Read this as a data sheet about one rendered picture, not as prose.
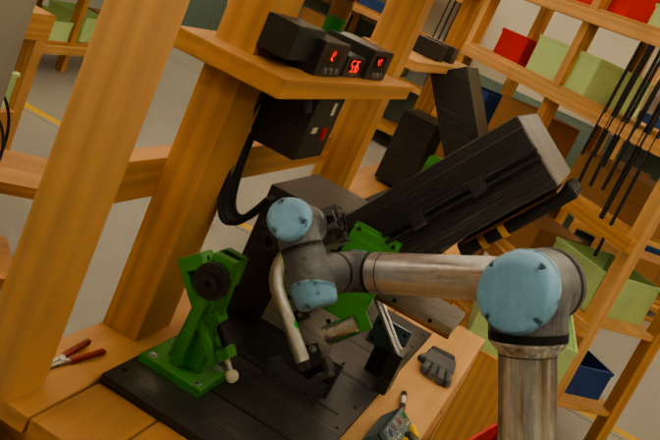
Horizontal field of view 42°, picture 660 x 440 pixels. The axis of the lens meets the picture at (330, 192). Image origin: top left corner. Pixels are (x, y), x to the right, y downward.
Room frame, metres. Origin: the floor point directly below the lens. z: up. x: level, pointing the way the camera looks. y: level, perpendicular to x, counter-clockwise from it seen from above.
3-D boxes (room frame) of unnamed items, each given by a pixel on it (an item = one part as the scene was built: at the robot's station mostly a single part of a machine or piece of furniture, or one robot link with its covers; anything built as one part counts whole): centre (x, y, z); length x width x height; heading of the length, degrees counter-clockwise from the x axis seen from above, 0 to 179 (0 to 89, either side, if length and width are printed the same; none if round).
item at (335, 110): (1.87, 0.13, 1.42); 0.17 x 0.12 x 0.15; 164
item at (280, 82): (1.99, 0.15, 1.52); 0.90 x 0.25 x 0.04; 164
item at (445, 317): (1.96, -0.22, 1.11); 0.39 x 0.16 x 0.03; 74
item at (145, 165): (2.01, 0.26, 1.23); 1.30 x 0.05 x 0.09; 164
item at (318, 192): (2.06, 0.01, 1.07); 0.30 x 0.18 x 0.34; 164
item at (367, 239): (1.83, -0.14, 1.17); 0.13 x 0.12 x 0.20; 164
